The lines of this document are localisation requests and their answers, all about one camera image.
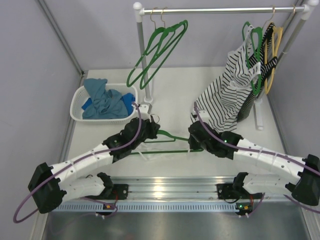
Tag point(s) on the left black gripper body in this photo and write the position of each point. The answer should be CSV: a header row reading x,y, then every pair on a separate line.
x,y
152,127

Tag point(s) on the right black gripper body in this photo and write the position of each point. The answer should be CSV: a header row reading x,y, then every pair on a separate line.
x,y
194,144

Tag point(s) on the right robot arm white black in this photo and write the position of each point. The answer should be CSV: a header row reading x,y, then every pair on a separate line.
x,y
288,175

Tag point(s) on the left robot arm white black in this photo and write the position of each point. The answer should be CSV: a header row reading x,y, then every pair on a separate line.
x,y
52,185

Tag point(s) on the white black striped tank top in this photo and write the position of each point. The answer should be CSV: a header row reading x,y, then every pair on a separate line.
x,y
225,95

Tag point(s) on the green hanger holding striped top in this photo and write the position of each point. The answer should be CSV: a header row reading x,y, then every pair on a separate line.
x,y
253,40

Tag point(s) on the yellow hanger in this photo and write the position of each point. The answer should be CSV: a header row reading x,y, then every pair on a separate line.
x,y
270,47

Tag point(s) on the bright blue garment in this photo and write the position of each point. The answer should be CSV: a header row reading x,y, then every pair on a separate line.
x,y
128,101

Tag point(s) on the teal blue shirt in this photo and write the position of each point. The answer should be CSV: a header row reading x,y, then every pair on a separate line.
x,y
96,88

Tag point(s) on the black striped dark garment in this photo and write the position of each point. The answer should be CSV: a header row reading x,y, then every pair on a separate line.
x,y
248,103

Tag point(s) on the silver clothes rack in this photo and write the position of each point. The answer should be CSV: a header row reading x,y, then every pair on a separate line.
x,y
304,7

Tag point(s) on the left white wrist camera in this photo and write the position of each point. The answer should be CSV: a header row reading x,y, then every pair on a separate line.
x,y
145,110

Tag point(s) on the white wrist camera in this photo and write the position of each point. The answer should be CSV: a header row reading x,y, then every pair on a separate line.
x,y
145,110
204,115

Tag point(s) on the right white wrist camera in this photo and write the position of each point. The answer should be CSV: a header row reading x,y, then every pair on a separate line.
x,y
204,115

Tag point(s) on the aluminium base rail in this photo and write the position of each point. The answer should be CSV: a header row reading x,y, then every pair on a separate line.
x,y
172,188

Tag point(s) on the white slotted cable duct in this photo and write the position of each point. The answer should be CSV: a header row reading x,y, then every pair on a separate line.
x,y
150,207

